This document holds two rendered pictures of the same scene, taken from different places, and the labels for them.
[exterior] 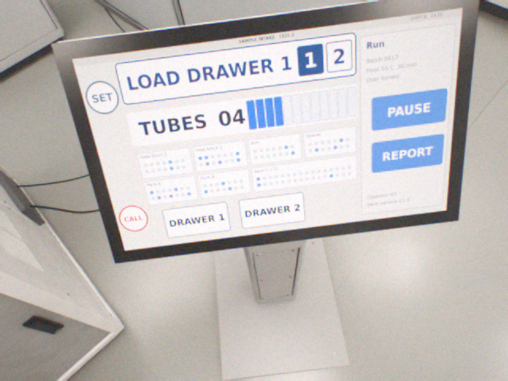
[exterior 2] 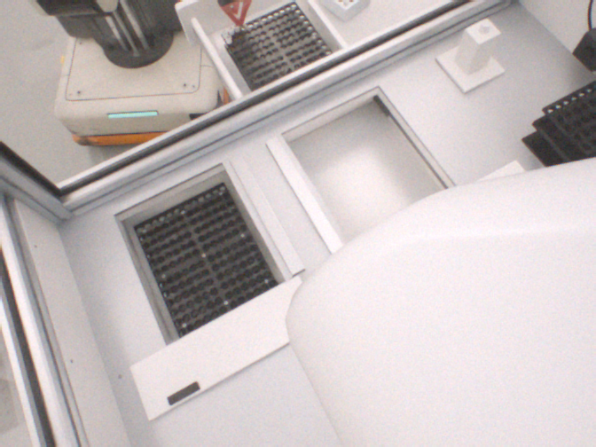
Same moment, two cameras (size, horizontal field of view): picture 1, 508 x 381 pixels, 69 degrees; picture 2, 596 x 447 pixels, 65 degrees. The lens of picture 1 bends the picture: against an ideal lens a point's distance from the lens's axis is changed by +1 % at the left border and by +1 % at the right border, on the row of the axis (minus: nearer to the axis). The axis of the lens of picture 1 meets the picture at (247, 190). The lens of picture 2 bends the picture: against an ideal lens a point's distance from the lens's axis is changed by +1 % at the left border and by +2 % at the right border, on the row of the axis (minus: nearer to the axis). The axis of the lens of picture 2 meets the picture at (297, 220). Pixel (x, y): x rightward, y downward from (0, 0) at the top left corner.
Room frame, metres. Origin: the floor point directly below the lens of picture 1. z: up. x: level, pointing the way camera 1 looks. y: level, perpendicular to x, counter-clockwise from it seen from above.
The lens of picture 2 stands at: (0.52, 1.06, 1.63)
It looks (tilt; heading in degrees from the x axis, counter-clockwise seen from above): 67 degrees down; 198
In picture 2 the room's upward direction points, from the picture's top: 10 degrees counter-clockwise
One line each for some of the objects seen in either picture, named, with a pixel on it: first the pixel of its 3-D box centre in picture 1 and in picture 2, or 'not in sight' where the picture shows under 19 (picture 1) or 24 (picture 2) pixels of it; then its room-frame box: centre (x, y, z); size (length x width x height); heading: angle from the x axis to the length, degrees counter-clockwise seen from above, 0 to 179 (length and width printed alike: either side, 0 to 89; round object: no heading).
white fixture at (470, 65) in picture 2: not in sight; (476, 46); (-0.09, 1.24, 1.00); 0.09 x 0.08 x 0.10; 36
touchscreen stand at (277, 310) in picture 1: (275, 261); not in sight; (0.31, -0.05, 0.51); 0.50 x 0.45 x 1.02; 179
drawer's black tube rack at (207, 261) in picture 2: not in sight; (207, 261); (0.30, 0.82, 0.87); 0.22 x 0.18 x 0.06; 36
